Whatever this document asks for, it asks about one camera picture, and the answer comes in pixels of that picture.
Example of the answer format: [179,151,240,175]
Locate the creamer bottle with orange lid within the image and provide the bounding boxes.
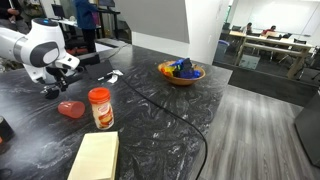
[87,87,115,131]

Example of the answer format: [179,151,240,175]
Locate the dark blue toy piece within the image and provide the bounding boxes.
[179,69,202,80]

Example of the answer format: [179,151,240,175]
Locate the black computer monitor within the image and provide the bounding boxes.
[50,3,67,20]

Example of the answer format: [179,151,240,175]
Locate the blue trash bin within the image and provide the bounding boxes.
[214,39,231,63]

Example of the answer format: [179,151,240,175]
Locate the thin grey counter cable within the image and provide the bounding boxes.
[99,44,130,63]

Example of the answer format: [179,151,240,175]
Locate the seated person red shirt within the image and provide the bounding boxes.
[261,24,277,37]

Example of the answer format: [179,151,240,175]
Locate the black cabinet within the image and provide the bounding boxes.
[293,87,320,168]

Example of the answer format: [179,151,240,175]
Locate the person in dark clothes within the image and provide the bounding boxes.
[0,0,32,35]

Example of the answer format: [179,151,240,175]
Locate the black flat tablet device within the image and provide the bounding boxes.
[83,59,114,81]

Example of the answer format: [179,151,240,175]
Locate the orange plastic cup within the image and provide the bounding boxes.
[56,100,87,120]

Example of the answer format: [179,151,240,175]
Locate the translucent storage box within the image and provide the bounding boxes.
[238,53,261,71]

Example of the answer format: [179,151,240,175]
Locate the black box stand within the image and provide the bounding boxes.
[77,53,101,68]

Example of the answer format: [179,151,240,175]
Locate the black office chair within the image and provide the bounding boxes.
[292,37,307,45]

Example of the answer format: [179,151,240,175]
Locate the black standing desk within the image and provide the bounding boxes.
[96,5,122,40]

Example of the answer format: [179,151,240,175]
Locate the black can opener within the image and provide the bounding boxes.
[40,84,62,100]

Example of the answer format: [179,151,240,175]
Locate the standing person in blue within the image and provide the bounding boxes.
[73,0,99,54]

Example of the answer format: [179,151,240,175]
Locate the long black counter cable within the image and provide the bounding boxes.
[119,77,208,180]

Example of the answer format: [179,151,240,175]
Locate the light blue toy piece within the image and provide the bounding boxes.
[170,58,185,68]

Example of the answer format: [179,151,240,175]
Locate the pale yellow wooden block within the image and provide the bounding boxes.
[66,130,120,180]

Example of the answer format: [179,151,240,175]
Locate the long wooden meeting table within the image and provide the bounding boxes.
[228,30,313,80]

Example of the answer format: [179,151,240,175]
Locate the yellow toy piece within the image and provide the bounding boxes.
[164,65,177,77]

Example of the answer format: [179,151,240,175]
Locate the white paper scrap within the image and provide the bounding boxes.
[105,69,125,85]

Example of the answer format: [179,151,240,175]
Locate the black toy block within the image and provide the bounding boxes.
[172,57,195,79]

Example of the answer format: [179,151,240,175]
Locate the seated person dark hair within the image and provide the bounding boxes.
[243,22,254,35]

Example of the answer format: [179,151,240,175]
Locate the dark floor mat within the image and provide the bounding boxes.
[227,67,318,108]

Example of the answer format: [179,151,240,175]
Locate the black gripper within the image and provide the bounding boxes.
[46,65,85,93]

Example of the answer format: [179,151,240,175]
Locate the brown wooden bowl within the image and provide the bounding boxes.
[157,60,206,87]

